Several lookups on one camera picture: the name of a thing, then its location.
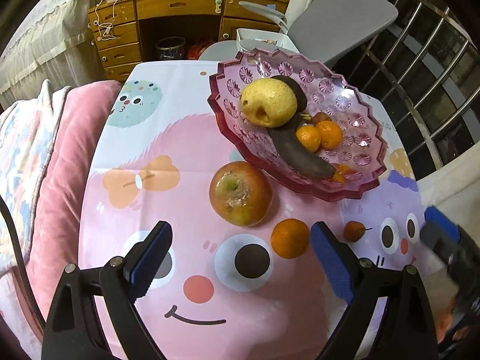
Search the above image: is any orange tangerine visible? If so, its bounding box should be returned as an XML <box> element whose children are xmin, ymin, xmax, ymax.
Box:
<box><xmin>333</xmin><ymin>163</ymin><xmax>356</xmax><ymax>177</ymax></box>
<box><xmin>295</xmin><ymin>125</ymin><xmax>321</xmax><ymax>153</ymax></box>
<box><xmin>329</xmin><ymin>172</ymin><xmax>347</xmax><ymax>185</ymax></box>
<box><xmin>270</xmin><ymin>219</ymin><xmax>310</xmax><ymax>259</ymax></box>
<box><xmin>315</xmin><ymin>120</ymin><xmax>343</xmax><ymax>150</ymax></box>

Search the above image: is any orange tangerine front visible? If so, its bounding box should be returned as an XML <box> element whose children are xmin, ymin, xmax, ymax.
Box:
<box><xmin>315</xmin><ymin>120</ymin><xmax>343</xmax><ymax>150</ymax></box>

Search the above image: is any small dark brown fruit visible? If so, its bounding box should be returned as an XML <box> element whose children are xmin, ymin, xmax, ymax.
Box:
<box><xmin>311</xmin><ymin>111</ymin><xmax>332</xmax><ymax>125</ymax></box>

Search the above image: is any blackened banana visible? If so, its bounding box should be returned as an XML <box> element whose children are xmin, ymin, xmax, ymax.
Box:
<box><xmin>267</xmin><ymin>113</ymin><xmax>336</xmax><ymax>180</ymax></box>

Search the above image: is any red yellow apple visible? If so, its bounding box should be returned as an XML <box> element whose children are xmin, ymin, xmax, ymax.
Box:
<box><xmin>209</xmin><ymin>161</ymin><xmax>272</xmax><ymax>227</ymax></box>

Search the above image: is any yellow pear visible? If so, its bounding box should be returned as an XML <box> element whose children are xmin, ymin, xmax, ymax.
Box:
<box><xmin>239</xmin><ymin>78</ymin><xmax>298</xmax><ymax>128</ymax></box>

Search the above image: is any dark green avocado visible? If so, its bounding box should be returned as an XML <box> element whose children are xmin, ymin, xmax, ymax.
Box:
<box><xmin>272</xmin><ymin>75</ymin><xmax>308</xmax><ymax>113</ymax></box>

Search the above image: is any pink plastic fruit bowl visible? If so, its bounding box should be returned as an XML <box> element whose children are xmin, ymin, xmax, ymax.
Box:
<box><xmin>208</xmin><ymin>49</ymin><xmax>387</xmax><ymax>202</ymax></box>

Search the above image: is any cartoon printed tablecloth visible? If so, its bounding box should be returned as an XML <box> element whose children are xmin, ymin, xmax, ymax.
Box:
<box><xmin>79</xmin><ymin>61</ymin><xmax>429</xmax><ymax>359</ymax></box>

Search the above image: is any metal window grille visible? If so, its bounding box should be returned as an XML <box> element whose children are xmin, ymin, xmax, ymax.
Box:
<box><xmin>334</xmin><ymin>0</ymin><xmax>479</xmax><ymax>179</ymax></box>

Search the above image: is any pink floral quilt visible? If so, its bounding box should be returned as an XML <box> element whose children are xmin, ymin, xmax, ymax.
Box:
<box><xmin>0</xmin><ymin>78</ymin><xmax>125</xmax><ymax>360</ymax></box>

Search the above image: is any grey office chair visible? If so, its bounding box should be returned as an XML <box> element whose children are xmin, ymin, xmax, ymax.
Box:
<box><xmin>199</xmin><ymin>0</ymin><xmax>398</xmax><ymax>68</ymax></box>

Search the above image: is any white storage box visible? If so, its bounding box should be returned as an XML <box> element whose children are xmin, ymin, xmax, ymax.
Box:
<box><xmin>236</xmin><ymin>28</ymin><xmax>299</xmax><ymax>53</ymax></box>

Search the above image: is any lace covered piano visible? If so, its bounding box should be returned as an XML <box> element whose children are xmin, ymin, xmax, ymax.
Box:
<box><xmin>1</xmin><ymin>0</ymin><xmax>105</xmax><ymax>109</ymax></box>

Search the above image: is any dark waste bin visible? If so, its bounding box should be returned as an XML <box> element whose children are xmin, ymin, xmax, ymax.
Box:
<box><xmin>155</xmin><ymin>36</ymin><xmax>186</xmax><ymax>60</ymax></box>

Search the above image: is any wooden desk with drawers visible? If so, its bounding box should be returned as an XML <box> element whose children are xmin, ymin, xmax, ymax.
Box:
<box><xmin>88</xmin><ymin>0</ymin><xmax>289</xmax><ymax>82</ymax></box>

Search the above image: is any black cable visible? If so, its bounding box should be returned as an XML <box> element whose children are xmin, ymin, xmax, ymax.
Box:
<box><xmin>0</xmin><ymin>194</ymin><xmax>48</xmax><ymax>327</ymax></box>

